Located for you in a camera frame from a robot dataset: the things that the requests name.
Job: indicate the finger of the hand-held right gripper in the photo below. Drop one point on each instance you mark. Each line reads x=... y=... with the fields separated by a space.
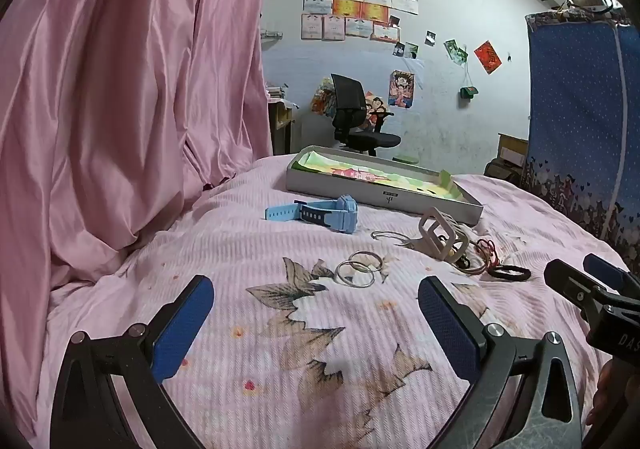
x=565 y=279
x=602 y=270

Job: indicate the flat green box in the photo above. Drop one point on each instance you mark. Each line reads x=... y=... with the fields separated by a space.
x=406 y=159

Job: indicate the red wall poster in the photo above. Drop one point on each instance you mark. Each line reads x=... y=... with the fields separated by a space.
x=487 y=56

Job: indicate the green hanging box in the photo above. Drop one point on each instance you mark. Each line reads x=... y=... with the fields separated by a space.
x=468 y=93

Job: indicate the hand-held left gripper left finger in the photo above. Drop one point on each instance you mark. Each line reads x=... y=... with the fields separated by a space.
x=182 y=324

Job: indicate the blue dotted fabric wardrobe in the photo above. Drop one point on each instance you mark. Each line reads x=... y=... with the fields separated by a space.
x=575 y=104

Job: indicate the pile of books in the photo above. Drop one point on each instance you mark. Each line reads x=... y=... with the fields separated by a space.
x=276 y=91

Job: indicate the pink floral blanket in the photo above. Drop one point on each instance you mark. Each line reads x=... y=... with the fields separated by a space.
x=300 y=249

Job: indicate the colourful drawing paper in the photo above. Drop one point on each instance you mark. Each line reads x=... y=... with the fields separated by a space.
x=380 y=175

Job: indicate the group of wall certificates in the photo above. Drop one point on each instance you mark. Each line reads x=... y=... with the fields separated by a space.
x=350 y=9

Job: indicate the pink curtain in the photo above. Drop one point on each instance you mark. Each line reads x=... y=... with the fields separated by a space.
x=125 y=79

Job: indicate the cartoon wall poster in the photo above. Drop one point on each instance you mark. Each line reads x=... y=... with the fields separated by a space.
x=401 y=89

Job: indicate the colourful poster behind chair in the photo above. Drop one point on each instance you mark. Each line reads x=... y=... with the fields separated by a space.
x=322 y=99

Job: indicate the beige geometric hair clip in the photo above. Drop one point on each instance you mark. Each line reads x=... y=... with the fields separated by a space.
x=452 y=236

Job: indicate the silver bangle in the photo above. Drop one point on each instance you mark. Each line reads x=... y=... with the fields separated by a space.
x=379 y=261
x=339 y=274

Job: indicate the scattered small wall photos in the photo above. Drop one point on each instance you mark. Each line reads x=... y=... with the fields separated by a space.
x=454 y=49

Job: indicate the grey cardboard box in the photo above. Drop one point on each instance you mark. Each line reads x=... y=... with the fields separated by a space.
x=350 y=190

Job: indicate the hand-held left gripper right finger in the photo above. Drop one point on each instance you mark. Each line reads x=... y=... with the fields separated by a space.
x=447 y=324

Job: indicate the metal wall shelf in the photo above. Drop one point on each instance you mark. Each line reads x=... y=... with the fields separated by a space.
x=270 y=34

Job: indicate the wooden desk shelf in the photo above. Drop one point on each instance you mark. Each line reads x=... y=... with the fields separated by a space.
x=282 y=121

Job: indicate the cartoon figures poster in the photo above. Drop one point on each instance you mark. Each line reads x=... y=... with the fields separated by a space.
x=376 y=104

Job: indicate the black office chair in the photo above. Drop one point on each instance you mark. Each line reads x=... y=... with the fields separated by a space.
x=350 y=99

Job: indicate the person's right hand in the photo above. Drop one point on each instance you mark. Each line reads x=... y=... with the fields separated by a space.
x=602 y=391

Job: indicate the blue smartwatch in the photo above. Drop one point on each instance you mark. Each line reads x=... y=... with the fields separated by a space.
x=345 y=214

